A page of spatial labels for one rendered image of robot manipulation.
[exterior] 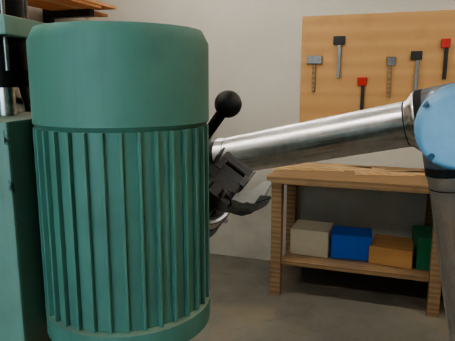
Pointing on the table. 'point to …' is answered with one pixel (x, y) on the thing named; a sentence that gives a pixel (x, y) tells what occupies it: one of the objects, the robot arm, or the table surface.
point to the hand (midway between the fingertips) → (227, 170)
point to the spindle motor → (122, 178)
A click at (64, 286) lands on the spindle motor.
